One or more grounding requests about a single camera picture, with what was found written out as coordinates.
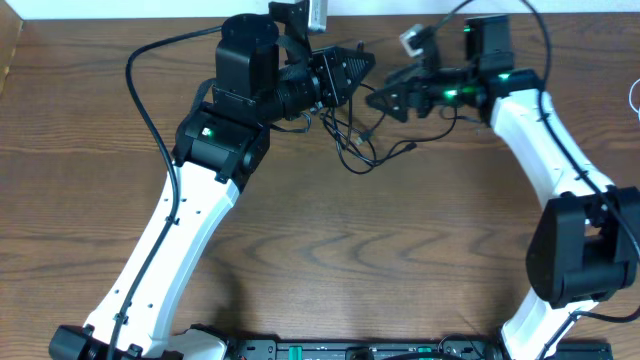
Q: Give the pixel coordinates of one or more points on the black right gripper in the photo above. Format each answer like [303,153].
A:
[414,85]

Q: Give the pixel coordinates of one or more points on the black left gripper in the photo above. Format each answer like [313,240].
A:
[329,77]

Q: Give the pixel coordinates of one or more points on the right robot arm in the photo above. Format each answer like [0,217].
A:
[586,245]

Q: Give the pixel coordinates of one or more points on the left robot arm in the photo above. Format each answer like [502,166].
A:
[266,72]

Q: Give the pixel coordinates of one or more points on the cardboard box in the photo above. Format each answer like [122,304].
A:
[11,25]

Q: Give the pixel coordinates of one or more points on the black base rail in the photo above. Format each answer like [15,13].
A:
[459,347]

